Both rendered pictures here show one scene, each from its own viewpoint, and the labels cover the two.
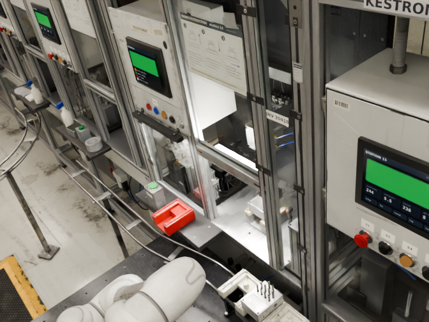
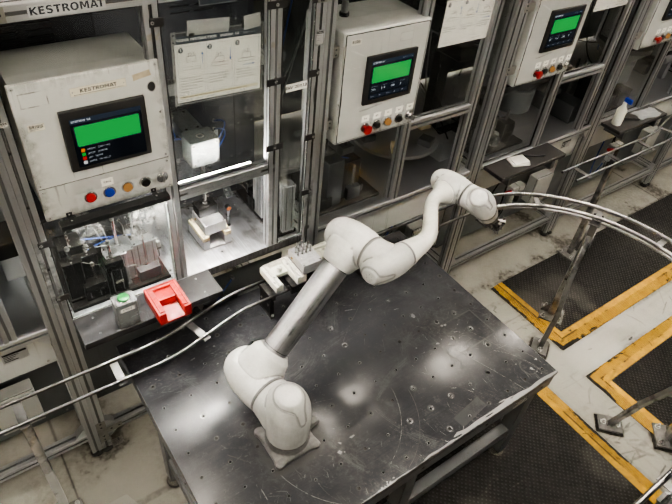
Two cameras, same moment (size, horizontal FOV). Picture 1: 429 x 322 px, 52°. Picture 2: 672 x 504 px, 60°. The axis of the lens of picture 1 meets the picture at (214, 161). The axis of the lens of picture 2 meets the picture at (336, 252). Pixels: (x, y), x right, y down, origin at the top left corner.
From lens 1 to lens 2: 2.09 m
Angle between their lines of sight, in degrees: 71
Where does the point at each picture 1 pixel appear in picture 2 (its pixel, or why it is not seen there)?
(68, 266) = not seen: outside the picture
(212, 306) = (258, 326)
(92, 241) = not seen: outside the picture
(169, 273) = (354, 225)
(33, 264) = not seen: outside the picture
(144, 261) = (164, 385)
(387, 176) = (384, 71)
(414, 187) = (397, 67)
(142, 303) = (380, 242)
